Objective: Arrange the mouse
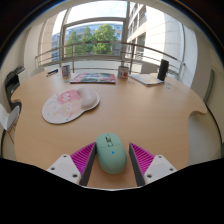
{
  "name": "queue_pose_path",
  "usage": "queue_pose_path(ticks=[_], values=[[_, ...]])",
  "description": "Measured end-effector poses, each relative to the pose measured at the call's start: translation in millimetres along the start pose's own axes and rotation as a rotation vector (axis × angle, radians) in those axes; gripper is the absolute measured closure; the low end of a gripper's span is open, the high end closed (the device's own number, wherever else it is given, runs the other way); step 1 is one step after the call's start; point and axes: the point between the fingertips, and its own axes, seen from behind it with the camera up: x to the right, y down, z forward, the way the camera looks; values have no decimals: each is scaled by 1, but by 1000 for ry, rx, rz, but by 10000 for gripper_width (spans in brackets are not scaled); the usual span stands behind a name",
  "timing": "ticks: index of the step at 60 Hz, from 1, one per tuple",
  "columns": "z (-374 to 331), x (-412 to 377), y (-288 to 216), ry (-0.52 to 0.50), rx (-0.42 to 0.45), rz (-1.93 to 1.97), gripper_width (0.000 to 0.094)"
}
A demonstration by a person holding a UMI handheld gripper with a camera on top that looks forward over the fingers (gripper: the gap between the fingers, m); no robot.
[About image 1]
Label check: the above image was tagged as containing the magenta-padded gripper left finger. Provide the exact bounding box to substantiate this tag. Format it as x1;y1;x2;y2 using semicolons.
45;141;98;187

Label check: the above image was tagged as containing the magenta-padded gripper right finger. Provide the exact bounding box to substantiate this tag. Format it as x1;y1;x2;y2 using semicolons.
128;142;178;187

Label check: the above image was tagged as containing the mint green computer mouse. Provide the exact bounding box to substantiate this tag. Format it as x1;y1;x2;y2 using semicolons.
95;132;128;175

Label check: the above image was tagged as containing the white pink mouse pad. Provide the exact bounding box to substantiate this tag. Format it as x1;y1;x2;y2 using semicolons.
41;87;101;125

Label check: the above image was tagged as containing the white chair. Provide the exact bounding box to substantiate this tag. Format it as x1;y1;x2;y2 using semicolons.
0;103;21;132

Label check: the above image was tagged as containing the white notebook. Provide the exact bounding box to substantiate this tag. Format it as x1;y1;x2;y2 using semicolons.
129;73;165;87

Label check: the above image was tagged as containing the colourful magazine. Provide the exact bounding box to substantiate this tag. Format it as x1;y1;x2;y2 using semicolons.
69;72;117;84

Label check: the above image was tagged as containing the dark stapler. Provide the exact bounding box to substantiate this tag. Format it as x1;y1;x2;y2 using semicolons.
45;68;60;77

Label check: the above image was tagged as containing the black upright device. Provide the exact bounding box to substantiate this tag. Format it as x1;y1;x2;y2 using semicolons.
157;59;170;82

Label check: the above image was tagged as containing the black white printer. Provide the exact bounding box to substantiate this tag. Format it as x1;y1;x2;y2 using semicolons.
3;65;27;111

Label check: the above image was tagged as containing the printed white mug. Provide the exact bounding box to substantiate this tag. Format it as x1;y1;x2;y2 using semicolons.
117;65;130;80

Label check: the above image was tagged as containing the metal balcony railing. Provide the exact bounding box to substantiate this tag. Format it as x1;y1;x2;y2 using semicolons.
34;40;186;73

